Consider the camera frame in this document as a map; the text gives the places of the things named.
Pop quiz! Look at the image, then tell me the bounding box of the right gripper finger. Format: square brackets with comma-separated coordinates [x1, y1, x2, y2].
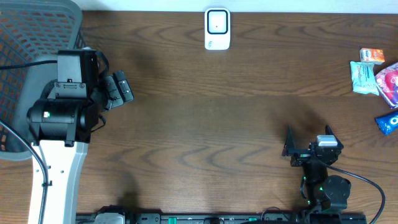
[325, 125, 335, 136]
[282, 126, 295, 156]

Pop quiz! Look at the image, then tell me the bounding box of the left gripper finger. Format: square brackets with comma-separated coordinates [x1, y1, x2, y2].
[113, 70, 134, 105]
[105, 75, 123, 109]

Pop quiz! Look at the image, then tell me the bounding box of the blue Oreo cookie packet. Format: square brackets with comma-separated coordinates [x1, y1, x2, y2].
[375, 111, 398, 136]

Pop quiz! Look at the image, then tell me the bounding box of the teal wet wipes packet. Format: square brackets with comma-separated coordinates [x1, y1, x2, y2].
[350, 61, 379, 96]

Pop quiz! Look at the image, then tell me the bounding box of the red purple snack packet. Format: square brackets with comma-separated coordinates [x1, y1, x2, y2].
[375, 63, 397, 109]

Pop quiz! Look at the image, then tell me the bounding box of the small orange box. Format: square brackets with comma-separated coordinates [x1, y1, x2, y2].
[359, 48, 385, 65]

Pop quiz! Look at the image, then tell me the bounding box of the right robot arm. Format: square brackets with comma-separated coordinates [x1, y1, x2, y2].
[282, 126, 351, 223]

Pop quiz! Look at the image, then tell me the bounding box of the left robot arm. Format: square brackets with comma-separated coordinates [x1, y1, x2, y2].
[27, 70, 134, 223]

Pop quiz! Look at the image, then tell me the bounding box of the grey plastic mesh basket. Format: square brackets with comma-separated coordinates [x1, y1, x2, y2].
[0, 0, 88, 162]

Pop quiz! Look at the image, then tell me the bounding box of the right black cable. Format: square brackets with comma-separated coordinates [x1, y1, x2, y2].
[313, 152, 387, 224]

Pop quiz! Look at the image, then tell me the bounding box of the black cable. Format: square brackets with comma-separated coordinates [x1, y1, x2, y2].
[0, 59, 58, 224]
[313, 152, 387, 224]

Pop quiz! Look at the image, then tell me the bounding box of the left black cable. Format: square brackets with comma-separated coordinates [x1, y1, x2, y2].
[0, 59, 58, 224]

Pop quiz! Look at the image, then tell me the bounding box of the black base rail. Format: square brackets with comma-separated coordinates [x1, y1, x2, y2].
[76, 212, 368, 224]

